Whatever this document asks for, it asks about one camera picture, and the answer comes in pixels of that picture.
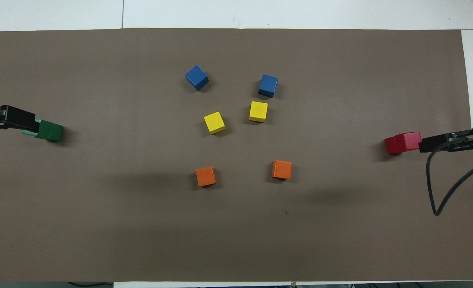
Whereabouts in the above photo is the blue wooden cube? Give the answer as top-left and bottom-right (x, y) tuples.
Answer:
(258, 74), (279, 98)
(185, 65), (210, 92)

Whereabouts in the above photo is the yellow wooden cube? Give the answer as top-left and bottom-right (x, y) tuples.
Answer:
(249, 101), (269, 123)
(204, 111), (226, 135)

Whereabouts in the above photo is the orange wooden cube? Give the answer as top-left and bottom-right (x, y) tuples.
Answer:
(196, 166), (217, 187)
(271, 160), (293, 180)

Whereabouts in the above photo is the brown paper table mat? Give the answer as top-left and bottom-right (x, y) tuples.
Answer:
(0, 28), (473, 282)

